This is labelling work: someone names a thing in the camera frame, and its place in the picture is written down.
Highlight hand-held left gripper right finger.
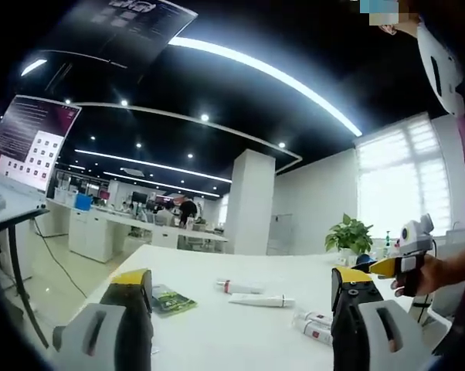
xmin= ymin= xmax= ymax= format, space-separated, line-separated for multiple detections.
xmin=330 ymin=266 xmax=416 ymax=371

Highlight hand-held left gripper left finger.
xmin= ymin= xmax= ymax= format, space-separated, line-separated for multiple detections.
xmin=53 ymin=267 xmax=154 ymax=371

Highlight clear skincare bottle red label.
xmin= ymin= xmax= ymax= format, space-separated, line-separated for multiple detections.
xmin=300 ymin=320 xmax=334 ymax=345
xmin=293 ymin=308 xmax=334 ymax=325

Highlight green skincare sachet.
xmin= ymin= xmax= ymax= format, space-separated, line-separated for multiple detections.
xmin=150 ymin=284 xmax=199 ymax=318

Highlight white skincare tube grey cap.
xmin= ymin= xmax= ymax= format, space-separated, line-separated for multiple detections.
xmin=228 ymin=292 xmax=296 ymax=311

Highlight white skincare tube red band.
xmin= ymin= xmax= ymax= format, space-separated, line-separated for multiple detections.
xmin=216 ymin=278 xmax=267 ymax=295

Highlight person's right hand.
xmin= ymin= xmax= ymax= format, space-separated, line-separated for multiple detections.
xmin=389 ymin=254 xmax=452 ymax=298

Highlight green potted plant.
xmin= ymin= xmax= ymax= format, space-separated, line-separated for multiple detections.
xmin=324 ymin=213 xmax=375 ymax=257

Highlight window blinds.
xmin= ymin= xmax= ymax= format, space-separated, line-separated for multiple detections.
xmin=354 ymin=111 xmax=452 ymax=239

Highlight long white office desk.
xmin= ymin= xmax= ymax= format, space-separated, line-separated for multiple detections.
xmin=46 ymin=197 xmax=229 ymax=264

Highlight blue box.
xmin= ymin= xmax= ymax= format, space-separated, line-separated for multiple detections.
xmin=75 ymin=192 xmax=93 ymax=212

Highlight white chest-worn device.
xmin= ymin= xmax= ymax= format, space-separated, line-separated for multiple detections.
xmin=416 ymin=14 xmax=465 ymax=116

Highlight large display screen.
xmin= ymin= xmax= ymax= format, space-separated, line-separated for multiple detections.
xmin=0 ymin=94 xmax=82 ymax=192

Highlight long ceiling light strip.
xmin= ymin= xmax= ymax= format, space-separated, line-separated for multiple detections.
xmin=166 ymin=36 xmax=364 ymax=137

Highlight dark hanging poster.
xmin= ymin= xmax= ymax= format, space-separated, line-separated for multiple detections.
xmin=41 ymin=0 xmax=199 ymax=71

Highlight black floor cable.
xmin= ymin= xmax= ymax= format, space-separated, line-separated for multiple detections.
xmin=30 ymin=218 xmax=89 ymax=298

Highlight white desk with black frame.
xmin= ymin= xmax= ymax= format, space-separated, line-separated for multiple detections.
xmin=0 ymin=166 xmax=51 ymax=349

